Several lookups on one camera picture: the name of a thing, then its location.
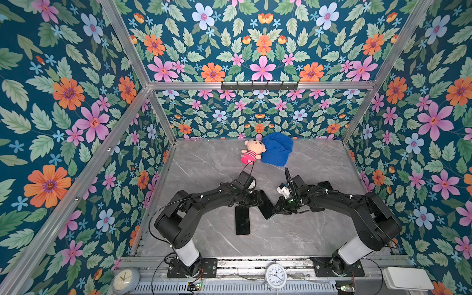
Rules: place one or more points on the white round clock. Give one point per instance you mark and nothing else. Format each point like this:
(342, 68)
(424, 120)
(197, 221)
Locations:
(276, 276)

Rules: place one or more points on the purple-edged smartphone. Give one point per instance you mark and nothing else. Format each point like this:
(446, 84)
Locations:
(242, 216)

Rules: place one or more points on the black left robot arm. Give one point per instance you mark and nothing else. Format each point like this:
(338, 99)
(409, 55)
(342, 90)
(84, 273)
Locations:
(179, 219)

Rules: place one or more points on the white box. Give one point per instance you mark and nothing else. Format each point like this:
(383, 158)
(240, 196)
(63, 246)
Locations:
(404, 278)

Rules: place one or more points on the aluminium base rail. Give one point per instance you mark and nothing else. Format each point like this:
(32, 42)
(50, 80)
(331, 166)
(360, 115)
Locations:
(306, 267)

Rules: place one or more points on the black phone case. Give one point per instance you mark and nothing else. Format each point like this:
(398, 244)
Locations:
(325, 184)

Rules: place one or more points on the black hook rail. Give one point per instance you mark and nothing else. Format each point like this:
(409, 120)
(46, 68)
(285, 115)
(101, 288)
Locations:
(250, 86)

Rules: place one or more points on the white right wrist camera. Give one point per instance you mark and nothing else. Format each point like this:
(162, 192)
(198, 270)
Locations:
(284, 191)

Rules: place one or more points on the beige round clock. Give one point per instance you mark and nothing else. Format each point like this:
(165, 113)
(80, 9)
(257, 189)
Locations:
(125, 281)

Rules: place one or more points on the pink plush pig toy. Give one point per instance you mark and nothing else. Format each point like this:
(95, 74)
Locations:
(254, 149)

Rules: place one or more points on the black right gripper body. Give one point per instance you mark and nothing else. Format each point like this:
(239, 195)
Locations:
(288, 204)

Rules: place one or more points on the blue-edged smartphone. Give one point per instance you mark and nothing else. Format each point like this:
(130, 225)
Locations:
(266, 209)

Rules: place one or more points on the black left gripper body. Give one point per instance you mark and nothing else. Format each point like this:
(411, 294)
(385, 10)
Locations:
(251, 200)

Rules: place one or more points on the blue baseball cap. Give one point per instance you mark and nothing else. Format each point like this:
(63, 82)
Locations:
(278, 148)

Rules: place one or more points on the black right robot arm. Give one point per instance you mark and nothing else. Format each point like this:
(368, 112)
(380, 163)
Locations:
(375, 224)

